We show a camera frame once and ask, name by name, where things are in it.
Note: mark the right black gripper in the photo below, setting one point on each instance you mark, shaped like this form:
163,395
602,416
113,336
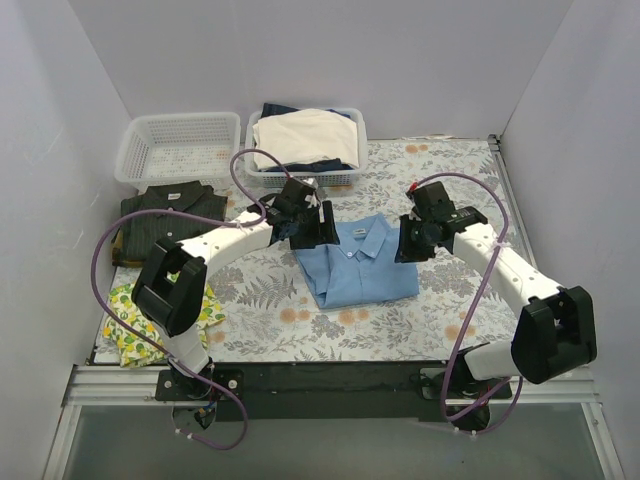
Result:
409,240

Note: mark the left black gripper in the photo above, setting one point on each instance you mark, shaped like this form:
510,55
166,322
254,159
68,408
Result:
314,230

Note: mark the light blue long sleeve shirt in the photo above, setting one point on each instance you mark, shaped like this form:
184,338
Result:
360,269

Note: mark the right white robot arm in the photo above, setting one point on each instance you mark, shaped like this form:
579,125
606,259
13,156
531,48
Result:
555,331

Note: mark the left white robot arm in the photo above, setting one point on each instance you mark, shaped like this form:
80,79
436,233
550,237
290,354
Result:
170,288

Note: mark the navy folded garment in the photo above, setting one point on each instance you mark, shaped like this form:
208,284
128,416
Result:
310,165

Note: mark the right white plastic basket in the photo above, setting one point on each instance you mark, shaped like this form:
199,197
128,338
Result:
275,179

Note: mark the white plastic basket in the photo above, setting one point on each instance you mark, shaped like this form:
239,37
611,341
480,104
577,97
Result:
177,148
275,179

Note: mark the cream folded garment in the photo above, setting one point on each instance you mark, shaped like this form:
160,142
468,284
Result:
305,137

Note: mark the dark striped folded shirt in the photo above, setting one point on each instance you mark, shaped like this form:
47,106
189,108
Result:
164,202

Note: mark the left white plastic basket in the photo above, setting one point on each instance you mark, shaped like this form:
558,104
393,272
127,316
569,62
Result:
177,148

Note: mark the lemon print folded shirt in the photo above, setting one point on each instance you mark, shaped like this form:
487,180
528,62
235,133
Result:
135,352

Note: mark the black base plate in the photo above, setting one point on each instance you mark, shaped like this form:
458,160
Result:
333,390

